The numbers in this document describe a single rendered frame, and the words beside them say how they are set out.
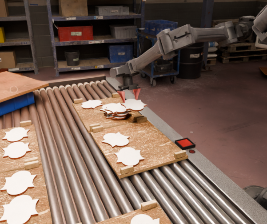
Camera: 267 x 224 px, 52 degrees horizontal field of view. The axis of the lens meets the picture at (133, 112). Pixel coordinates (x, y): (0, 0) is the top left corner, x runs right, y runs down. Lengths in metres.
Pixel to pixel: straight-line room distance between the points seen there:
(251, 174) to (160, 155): 1.74
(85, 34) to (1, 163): 4.45
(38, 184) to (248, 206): 0.81
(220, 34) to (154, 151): 0.61
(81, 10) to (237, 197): 4.90
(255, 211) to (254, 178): 1.74
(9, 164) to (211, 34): 1.05
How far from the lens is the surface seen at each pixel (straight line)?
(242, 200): 1.17
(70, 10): 5.57
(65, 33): 5.55
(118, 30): 5.71
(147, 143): 1.38
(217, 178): 1.24
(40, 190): 1.16
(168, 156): 1.30
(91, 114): 1.69
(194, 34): 1.15
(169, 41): 1.13
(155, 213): 1.02
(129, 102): 1.55
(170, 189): 1.14
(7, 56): 5.89
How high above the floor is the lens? 1.66
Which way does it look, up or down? 25 degrees down
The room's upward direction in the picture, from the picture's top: straight up
